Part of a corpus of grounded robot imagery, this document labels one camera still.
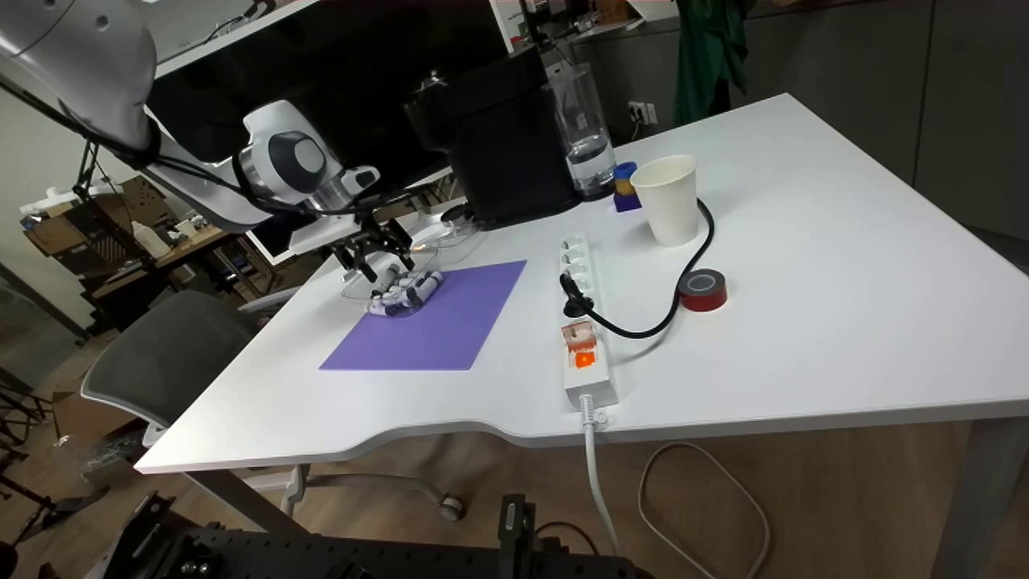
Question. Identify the blue and yellow small object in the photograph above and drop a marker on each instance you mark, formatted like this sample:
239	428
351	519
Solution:
626	193

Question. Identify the white paper cup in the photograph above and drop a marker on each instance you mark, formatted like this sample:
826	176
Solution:
669	198

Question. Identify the purple paper sheet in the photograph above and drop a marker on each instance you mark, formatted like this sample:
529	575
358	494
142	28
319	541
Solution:
445	333

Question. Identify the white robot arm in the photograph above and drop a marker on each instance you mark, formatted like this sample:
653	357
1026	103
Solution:
98	59

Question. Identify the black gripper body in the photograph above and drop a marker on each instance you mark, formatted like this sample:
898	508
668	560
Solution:
367	238

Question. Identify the white power strip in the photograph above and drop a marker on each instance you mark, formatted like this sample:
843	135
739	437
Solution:
585	343

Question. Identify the dark red tape roll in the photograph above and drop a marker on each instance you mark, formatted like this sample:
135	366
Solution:
703	291

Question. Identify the black coffee machine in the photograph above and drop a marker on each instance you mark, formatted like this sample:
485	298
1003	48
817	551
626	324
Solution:
500	133

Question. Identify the grey office chair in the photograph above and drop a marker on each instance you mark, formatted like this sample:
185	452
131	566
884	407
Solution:
161	360

